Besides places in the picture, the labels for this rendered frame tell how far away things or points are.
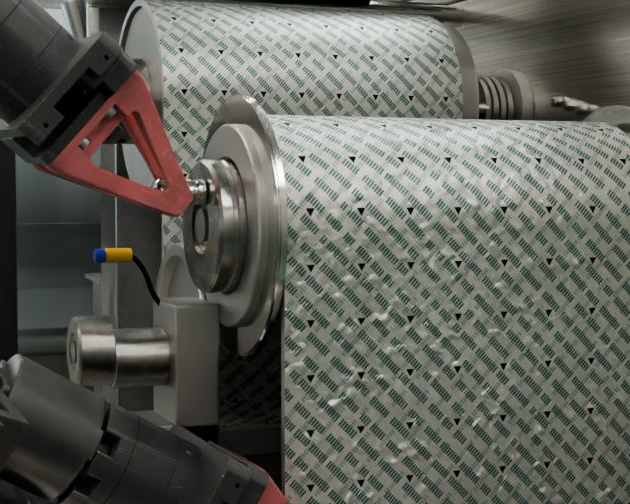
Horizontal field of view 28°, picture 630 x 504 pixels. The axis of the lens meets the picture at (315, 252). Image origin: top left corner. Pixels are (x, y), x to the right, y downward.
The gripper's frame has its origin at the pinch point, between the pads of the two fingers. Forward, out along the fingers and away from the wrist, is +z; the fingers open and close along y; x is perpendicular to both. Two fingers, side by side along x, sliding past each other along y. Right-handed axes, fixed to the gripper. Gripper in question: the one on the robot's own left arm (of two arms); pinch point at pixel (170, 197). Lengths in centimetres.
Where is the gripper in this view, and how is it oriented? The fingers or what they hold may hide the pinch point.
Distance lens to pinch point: 69.2
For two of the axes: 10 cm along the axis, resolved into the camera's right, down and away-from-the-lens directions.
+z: 6.9, 6.4, 3.3
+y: 3.7, 0.8, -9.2
